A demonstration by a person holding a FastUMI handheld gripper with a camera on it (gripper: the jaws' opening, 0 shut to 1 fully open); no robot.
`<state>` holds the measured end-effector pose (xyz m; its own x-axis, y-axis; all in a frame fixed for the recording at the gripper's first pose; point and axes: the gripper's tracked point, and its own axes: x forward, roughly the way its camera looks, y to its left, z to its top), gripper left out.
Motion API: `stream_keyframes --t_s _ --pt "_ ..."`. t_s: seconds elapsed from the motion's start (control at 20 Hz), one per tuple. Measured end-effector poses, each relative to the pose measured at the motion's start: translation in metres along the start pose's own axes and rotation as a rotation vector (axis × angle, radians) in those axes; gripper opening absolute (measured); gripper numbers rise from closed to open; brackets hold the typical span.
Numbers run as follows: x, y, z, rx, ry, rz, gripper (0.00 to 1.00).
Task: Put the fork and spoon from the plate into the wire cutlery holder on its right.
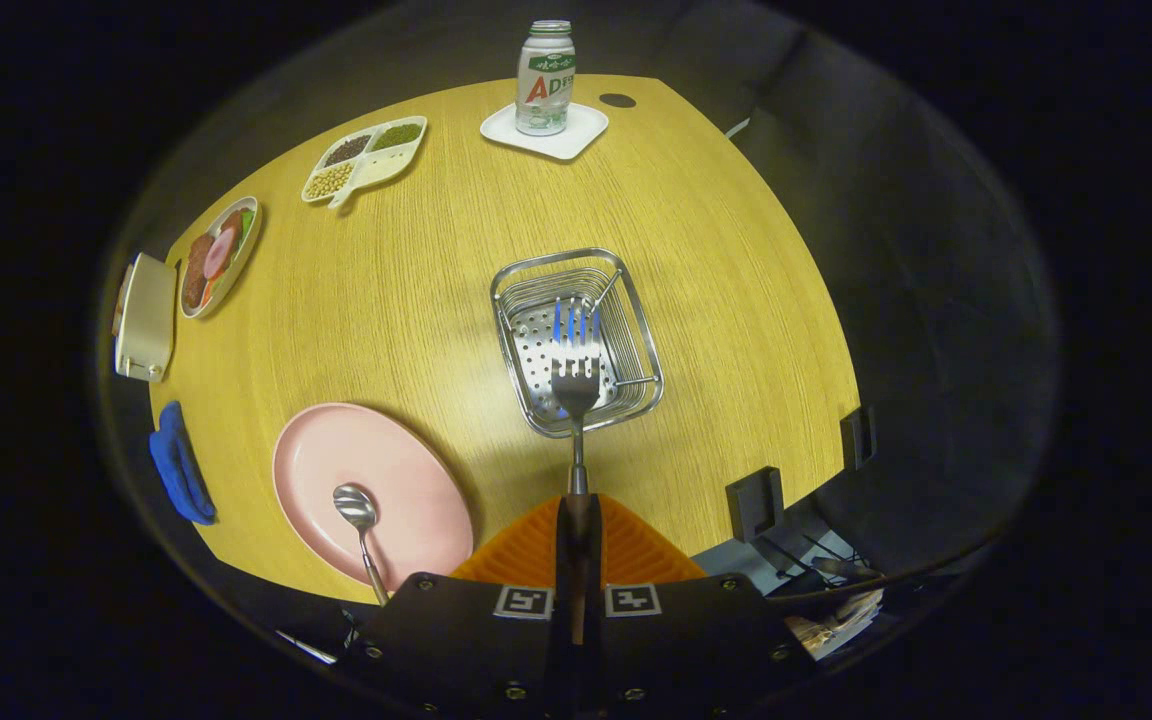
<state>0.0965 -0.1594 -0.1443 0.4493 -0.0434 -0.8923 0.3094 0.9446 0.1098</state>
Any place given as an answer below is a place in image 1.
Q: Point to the white drink bottle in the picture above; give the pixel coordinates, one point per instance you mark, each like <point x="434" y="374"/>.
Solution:
<point x="545" y="85"/>

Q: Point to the green lettuce leaf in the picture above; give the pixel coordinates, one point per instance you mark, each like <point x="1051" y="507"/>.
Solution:
<point x="247" y="222"/>

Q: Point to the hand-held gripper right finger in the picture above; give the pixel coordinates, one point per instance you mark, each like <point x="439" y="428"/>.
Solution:
<point x="592" y="545"/>

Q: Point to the pink round plate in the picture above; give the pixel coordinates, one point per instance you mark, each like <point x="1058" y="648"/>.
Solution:
<point x="406" y="480"/>

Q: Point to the pink ham slice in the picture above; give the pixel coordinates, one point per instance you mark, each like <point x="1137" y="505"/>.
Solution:
<point x="219" y="253"/>

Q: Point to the orange carrot slice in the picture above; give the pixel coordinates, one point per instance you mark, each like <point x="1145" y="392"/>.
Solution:
<point x="210" y="290"/>

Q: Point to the pile of yellow soybeans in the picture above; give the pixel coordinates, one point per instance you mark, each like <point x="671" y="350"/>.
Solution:
<point x="329" y="180"/>

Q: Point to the black table clamp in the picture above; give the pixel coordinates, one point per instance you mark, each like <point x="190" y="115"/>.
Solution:
<point x="756" y="502"/>
<point x="857" y="438"/>

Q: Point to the brown toast slice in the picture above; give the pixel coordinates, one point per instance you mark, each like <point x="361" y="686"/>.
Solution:
<point x="120" y="295"/>

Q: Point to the white divided tray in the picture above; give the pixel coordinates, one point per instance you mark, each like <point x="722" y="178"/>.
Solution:
<point x="386" y="165"/>

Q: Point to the white square coaster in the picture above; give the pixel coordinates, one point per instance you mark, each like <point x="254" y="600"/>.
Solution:
<point x="581" y="135"/>

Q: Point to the large brown meat piece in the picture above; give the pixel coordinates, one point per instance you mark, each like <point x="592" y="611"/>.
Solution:
<point x="196" y="275"/>

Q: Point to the pile of green beans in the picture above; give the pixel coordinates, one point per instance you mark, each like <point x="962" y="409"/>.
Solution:
<point x="397" y="136"/>

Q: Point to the blue folded cloth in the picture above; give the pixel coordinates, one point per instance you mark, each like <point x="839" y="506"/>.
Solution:
<point x="181" y="470"/>

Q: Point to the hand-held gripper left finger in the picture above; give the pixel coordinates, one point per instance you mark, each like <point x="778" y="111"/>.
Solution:
<point x="564" y="545"/>

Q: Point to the white oval food plate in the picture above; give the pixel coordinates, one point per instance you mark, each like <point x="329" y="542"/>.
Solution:
<point x="248" y="260"/>

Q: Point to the small brown meat piece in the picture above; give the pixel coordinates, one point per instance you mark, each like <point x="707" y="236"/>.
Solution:
<point x="233" y="220"/>

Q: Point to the white toaster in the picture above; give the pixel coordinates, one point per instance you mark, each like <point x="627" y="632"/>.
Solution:
<point x="148" y="320"/>

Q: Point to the pile of dark red beans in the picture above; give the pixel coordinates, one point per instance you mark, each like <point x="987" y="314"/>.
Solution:
<point x="347" y="150"/>

